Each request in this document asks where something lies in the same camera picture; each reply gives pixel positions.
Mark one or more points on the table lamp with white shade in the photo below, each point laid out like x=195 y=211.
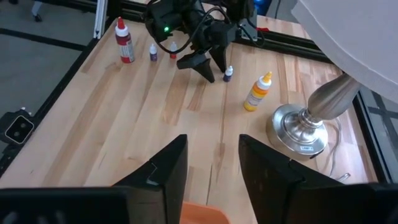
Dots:
x=295 y=133

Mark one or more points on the blue plastic object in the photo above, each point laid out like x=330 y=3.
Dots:
x=260 y=6

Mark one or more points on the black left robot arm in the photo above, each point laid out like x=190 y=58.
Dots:
x=161 y=18

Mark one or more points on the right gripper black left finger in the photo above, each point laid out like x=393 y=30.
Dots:
x=164 y=186

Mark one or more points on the large dark red coloring bottle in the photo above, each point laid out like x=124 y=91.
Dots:
x=124 y=43

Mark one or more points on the small purple label dropper bottle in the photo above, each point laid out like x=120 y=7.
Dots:
x=153 y=55

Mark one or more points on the silver aluminium extrusion post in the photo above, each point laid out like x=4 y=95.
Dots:
x=100 y=18

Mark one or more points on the small dark dropper bottle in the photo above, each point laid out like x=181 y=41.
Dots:
x=228 y=76

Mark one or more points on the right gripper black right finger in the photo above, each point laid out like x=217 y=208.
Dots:
x=267 y=183

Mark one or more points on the large yellow food coloring bottle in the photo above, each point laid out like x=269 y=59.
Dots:
x=255 y=96

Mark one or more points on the small red label dropper bottle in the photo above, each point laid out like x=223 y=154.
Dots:
x=173 y=49

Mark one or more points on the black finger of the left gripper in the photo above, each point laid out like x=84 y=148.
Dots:
x=199 y=67
x=220 y=59

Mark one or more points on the grey chair leg with caster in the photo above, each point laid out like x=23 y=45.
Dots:
x=36 y=11

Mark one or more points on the black table-level camera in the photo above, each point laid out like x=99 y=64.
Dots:
x=18 y=127

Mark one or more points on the orange plastic basket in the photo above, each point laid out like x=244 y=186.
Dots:
x=202 y=215

